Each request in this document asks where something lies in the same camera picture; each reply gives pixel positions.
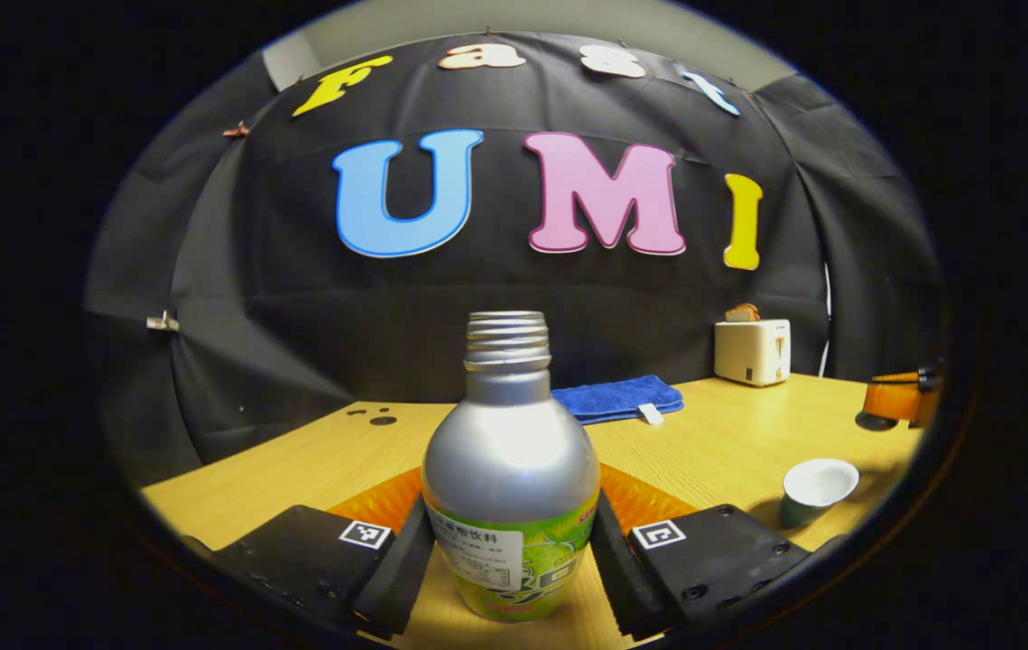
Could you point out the toast slice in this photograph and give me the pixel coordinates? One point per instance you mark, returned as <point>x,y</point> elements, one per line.
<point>742,313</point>

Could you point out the black backdrop cloth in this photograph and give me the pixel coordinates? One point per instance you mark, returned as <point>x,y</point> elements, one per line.
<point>297,307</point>

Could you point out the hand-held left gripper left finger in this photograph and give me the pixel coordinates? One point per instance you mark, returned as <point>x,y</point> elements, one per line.
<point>401,578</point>

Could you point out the orange clip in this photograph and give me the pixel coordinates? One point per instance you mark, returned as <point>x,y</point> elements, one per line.
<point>236,130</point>

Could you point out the white toaster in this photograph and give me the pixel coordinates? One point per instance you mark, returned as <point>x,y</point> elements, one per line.
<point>748,352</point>

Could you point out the metal clip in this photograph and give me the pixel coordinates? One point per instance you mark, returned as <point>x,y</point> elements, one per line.
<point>163,322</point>

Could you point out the folded blue towel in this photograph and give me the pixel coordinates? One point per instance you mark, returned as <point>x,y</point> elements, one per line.
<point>617,397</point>

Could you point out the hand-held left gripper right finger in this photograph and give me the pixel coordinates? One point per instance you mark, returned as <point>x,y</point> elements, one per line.
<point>613,578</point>

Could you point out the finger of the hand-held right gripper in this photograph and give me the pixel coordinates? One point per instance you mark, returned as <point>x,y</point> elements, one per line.
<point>897,402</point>
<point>911,375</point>

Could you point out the silver green water bottle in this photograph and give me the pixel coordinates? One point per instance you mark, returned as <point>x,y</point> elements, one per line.
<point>509,460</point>

